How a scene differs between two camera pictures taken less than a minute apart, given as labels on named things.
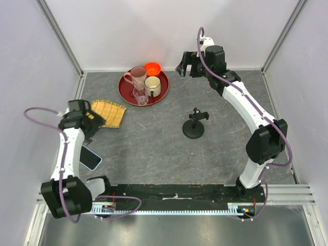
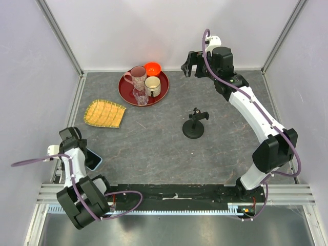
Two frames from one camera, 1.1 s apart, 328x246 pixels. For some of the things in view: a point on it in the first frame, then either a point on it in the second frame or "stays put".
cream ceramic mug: x=152 y=84 stays put
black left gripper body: x=91 y=125 -> x=84 y=142
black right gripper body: x=198 y=68 stays put
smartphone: x=90 y=160 stays put
